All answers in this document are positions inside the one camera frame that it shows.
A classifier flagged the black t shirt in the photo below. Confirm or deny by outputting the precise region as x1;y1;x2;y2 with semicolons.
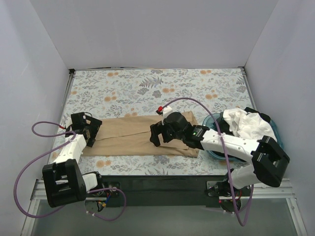
214;108;276;140

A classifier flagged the floral patterned table mat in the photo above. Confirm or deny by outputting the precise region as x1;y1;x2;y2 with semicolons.
60;68;254;175

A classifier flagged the teal plastic basket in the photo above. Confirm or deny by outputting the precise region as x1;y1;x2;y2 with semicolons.
202;112;284;163

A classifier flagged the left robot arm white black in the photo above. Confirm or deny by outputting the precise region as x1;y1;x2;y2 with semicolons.
42;112;105;207

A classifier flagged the beige t shirt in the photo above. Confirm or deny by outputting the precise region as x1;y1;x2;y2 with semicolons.
83;115;199;158

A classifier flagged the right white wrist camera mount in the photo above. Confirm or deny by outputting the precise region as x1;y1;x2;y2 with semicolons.
156;106;173;125

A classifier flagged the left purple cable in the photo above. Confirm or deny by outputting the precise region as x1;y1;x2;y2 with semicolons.
13;121;127;221

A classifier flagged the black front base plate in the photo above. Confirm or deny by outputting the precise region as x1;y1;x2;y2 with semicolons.
101;175;224;207

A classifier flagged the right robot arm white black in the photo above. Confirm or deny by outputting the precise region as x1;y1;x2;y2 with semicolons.
150;112;290;197

